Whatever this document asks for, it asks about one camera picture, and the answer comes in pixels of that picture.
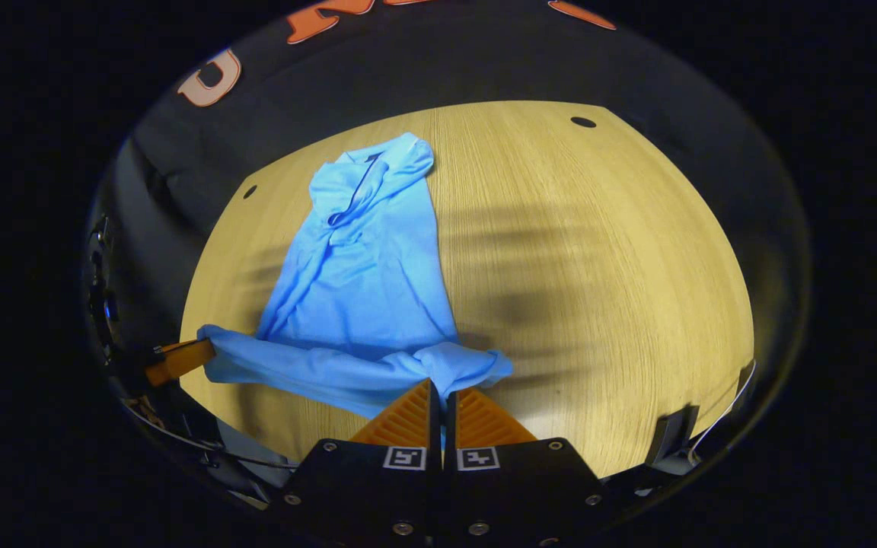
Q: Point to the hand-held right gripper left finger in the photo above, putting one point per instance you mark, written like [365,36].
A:
[362,487]

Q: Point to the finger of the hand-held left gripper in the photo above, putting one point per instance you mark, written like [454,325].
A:
[180,361]

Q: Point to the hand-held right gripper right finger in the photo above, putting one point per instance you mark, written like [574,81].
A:
[522,487]

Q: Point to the light blue T-shirt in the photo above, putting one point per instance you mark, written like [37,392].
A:
[362,281]

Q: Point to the black block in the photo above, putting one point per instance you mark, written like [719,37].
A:
[671,435]

